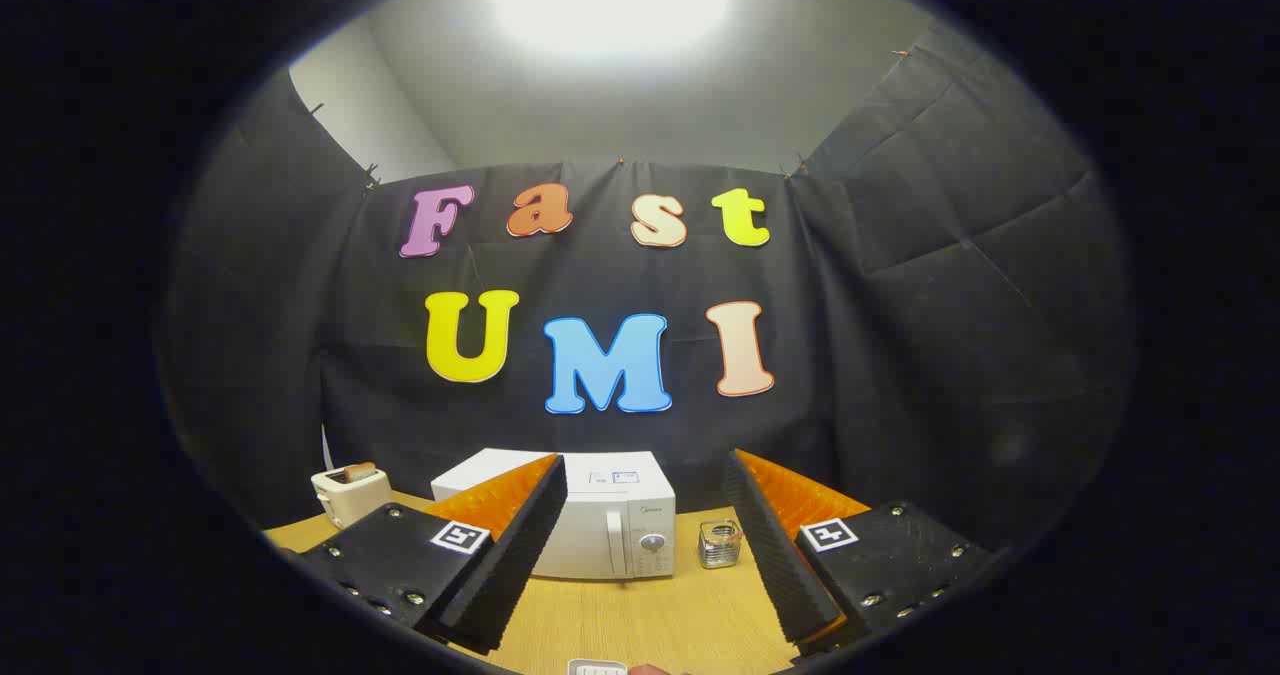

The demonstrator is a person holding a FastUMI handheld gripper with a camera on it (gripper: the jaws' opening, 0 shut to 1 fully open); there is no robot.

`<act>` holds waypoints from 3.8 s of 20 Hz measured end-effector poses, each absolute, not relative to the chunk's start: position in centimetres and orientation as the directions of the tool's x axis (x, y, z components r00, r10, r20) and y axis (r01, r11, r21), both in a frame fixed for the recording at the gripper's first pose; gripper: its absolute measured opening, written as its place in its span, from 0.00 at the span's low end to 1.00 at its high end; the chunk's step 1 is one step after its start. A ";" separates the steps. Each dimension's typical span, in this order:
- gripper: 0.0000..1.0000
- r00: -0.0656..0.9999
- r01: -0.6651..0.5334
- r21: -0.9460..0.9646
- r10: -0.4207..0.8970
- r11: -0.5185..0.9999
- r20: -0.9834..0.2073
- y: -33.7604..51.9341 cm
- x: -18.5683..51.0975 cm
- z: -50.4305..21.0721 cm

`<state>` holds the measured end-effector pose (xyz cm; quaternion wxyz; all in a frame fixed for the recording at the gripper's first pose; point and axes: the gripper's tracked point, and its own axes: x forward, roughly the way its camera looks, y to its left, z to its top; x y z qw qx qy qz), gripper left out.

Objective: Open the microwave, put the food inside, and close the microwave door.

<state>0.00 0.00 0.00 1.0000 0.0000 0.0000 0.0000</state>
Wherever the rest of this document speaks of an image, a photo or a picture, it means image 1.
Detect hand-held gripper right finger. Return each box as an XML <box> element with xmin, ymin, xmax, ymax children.
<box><xmin>724</xmin><ymin>449</ymin><xmax>1001</xmax><ymax>656</ymax></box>

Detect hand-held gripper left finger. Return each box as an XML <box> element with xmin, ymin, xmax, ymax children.
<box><xmin>290</xmin><ymin>453</ymin><xmax>569</xmax><ymax>654</ymax></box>

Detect white toaster oven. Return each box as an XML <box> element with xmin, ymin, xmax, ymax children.
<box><xmin>430</xmin><ymin>447</ymin><xmax>677</xmax><ymax>582</ymax></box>

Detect cream bread toaster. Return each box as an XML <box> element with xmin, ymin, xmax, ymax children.
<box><xmin>311</xmin><ymin>463</ymin><xmax>393</xmax><ymax>530</ymax></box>

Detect ceiling light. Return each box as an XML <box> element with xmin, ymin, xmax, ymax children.
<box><xmin>490</xmin><ymin>0</ymin><xmax>736</xmax><ymax>56</ymax></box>

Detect metal wire basket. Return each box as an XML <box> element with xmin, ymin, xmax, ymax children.
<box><xmin>698</xmin><ymin>519</ymin><xmax>743</xmax><ymax>569</ymax></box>

